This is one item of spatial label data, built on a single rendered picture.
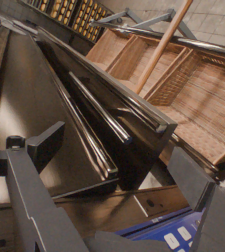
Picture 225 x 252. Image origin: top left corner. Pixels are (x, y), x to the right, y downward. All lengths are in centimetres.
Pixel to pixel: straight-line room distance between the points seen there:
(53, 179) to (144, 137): 16
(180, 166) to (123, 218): 13
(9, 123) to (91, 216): 25
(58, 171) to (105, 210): 9
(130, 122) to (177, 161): 16
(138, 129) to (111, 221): 16
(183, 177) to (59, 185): 17
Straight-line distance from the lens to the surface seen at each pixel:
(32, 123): 38
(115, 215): 27
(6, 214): 21
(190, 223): 31
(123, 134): 24
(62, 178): 26
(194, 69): 127
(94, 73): 43
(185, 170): 17
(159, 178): 54
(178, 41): 66
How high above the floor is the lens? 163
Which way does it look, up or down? 39 degrees down
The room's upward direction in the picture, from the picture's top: 77 degrees counter-clockwise
